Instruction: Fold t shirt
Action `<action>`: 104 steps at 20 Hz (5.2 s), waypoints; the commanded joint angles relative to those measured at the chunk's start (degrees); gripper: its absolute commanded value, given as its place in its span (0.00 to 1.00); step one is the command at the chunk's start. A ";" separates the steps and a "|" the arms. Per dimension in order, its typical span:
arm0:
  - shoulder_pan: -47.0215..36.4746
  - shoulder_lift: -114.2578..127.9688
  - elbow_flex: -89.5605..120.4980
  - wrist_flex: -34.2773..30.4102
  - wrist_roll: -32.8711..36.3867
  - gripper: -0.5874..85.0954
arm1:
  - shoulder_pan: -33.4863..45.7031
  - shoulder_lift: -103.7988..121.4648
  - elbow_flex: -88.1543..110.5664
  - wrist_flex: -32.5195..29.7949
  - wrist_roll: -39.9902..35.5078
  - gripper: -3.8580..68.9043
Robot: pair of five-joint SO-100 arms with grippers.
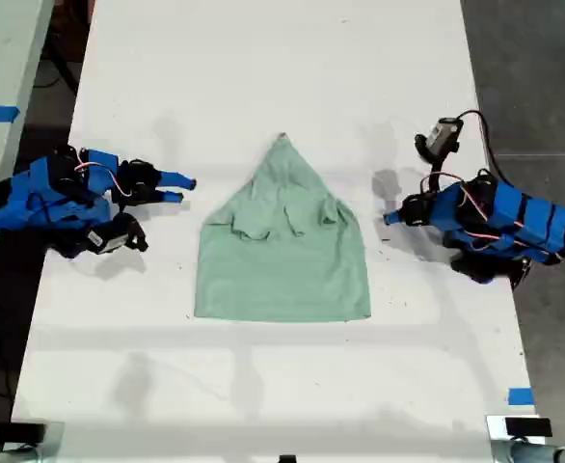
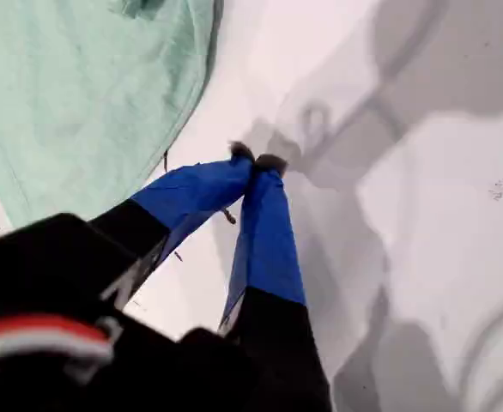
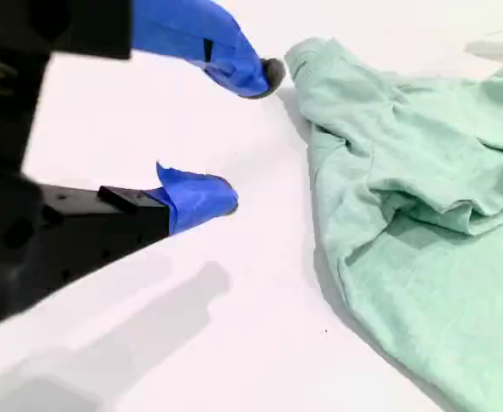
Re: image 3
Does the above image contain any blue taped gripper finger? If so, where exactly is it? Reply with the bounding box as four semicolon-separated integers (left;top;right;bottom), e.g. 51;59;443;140
130;0;287;101

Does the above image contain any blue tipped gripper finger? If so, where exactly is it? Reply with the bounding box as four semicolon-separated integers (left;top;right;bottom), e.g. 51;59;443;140
40;161;239;297

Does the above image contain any pale green T-shirt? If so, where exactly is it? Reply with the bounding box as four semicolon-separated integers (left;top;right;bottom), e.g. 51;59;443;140
283;37;503;412

